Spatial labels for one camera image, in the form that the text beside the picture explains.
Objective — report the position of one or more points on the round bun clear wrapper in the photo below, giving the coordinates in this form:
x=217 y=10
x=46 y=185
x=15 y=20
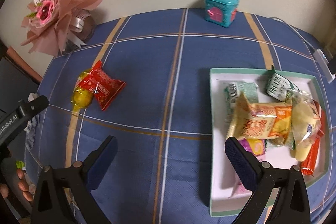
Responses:
x=305 y=123

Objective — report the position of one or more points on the red orange patterned packet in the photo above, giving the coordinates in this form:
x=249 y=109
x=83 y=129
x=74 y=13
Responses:
x=308 y=165

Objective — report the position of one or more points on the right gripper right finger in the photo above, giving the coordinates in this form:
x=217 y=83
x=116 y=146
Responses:
x=291 y=204

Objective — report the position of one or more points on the light green wafer packet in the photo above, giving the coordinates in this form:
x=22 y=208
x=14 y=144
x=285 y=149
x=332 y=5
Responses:
x=232 y=92

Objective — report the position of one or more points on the blue white crumpled wrapper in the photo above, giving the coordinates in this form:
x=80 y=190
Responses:
x=30 y=131

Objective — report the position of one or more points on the yellow cake snack bag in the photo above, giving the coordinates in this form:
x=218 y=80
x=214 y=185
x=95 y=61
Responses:
x=81 y=98

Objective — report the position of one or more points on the teal-rimmed white tray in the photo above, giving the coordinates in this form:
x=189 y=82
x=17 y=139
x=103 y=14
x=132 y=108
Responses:
x=222 y=204

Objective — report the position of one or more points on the orange swiss roll packet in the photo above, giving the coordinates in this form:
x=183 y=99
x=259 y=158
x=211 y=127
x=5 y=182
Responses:
x=271 y=120

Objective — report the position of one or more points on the pink swiss roll packet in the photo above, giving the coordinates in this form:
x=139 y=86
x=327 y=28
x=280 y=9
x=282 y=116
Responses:
x=245 y=164

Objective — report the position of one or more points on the left hand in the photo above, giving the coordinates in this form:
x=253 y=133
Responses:
x=22 y=185

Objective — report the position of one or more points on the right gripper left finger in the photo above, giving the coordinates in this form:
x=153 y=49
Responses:
x=81 y=178

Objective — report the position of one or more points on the white power strip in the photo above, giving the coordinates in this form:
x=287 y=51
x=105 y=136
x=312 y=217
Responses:
x=323 y=63

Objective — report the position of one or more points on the green snack packet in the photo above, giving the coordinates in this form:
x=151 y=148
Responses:
x=277 y=85

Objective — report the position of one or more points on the pink paper flower bouquet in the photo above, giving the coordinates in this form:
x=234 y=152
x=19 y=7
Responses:
x=52 y=26

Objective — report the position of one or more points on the teal toy house box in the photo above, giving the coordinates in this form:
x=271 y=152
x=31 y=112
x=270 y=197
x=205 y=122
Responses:
x=221 y=12

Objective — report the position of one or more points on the red snack packet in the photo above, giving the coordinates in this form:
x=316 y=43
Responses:
x=104 y=88

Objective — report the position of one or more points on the blue plaid tablecloth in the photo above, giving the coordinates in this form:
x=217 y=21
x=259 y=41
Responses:
x=162 y=118

